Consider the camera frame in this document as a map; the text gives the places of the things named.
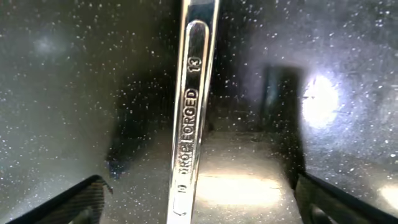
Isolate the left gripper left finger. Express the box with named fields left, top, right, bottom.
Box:
left=6, top=174, right=113, bottom=224

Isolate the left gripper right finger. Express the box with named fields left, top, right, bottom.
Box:
left=294, top=172, right=398, bottom=224

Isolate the wrench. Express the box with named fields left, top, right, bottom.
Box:
left=166, top=0, right=221, bottom=224

